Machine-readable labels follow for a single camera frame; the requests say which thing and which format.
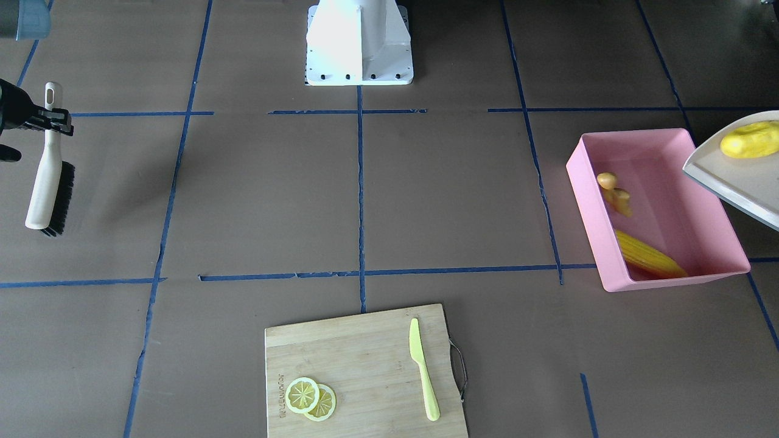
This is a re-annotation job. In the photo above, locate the pink plastic bin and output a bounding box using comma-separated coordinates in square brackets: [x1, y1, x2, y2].
[567, 128, 751, 292]

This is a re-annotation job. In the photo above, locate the yellow toy corn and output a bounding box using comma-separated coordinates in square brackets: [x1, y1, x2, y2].
[615, 229, 689, 279]

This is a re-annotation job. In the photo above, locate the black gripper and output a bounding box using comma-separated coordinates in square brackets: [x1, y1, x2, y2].
[0, 80, 74, 162]

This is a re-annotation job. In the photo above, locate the beige plastic dustpan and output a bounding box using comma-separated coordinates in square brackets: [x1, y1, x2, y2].
[682, 109, 778, 230]

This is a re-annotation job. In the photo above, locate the beige hand brush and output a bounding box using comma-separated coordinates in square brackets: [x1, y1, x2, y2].
[25, 82, 75, 238]

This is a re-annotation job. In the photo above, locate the orange toy ginger root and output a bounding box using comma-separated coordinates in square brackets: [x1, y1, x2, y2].
[596, 172, 634, 217]

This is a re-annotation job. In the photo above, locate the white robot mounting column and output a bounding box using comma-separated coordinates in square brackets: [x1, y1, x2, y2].
[304, 1, 414, 86]

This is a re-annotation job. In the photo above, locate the wooden cutting board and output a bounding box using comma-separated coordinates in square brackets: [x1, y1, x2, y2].
[265, 303, 469, 437]

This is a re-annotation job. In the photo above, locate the yellow toy knife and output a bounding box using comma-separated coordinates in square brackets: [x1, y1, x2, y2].
[408, 317, 441, 422]

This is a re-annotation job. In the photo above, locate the lemon slice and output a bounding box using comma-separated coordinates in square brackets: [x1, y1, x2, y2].
[303, 383, 337, 422]
[284, 377, 321, 415]

